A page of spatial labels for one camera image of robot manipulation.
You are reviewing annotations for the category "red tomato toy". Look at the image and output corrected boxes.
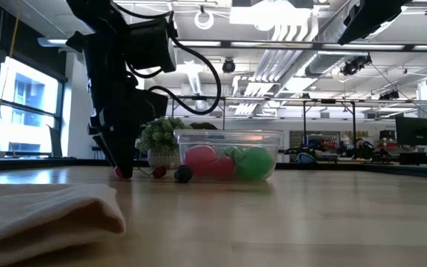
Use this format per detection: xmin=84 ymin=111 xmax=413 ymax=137
xmin=183 ymin=144 xmax=219 ymax=178

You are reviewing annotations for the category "potted green artificial plant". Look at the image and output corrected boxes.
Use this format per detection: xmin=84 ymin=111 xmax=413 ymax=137
xmin=136 ymin=116 xmax=192 ymax=170

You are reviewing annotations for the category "blackberry toy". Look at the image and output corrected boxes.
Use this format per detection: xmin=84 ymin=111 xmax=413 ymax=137
xmin=173 ymin=165 xmax=194 ymax=184

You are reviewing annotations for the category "clear plastic tupperware container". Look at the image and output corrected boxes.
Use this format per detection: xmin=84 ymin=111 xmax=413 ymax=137
xmin=173 ymin=128 xmax=285 ymax=183

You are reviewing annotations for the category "black metal gantry frame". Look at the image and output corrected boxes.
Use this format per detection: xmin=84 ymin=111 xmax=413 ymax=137
xmin=168 ymin=94 xmax=427 ymax=140

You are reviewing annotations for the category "large window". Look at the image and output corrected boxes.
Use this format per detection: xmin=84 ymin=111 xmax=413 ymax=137
xmin=0 ymin=55 xmax=66 ymax=156

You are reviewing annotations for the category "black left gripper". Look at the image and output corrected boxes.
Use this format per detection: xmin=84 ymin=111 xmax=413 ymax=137
xmin=83 ymin=70 xmax=170 ymax=178

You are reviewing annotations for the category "green bell pepper toy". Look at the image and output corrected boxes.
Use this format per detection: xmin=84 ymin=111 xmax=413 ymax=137
xmin=237 ymin=147 xmax=275 ymax=182

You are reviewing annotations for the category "black computer monitor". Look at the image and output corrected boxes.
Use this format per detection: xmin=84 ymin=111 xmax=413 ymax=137
xmin=395 ymin=116 xmax=427 ymax=148

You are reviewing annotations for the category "person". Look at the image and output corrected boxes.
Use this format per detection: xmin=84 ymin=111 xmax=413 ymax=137
xmin=189 ymin=121 xmax=219 ymax=131

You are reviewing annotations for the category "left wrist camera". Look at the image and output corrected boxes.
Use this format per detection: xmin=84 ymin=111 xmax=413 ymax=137
xmin=124 ymin=16 xmax=179 ymax=74

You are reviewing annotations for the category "dark red cherry toy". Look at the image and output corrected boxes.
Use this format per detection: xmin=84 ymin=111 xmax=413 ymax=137
xmin=139 ymin=165 xmax=168 ymax=179

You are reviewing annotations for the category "silver ventilation duct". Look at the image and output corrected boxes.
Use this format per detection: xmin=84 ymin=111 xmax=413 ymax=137
xmin=235 ymin=0 xmax=409 ymax=116

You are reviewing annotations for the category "beige folded cloth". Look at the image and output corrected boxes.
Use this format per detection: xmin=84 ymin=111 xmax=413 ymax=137
xmin=0 ymin=182 xmax=126 ymax=267

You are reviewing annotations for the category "ceiling light strip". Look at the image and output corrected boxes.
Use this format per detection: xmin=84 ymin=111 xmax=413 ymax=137
xmin=37 ymin=36 xmax=427 ymax=51

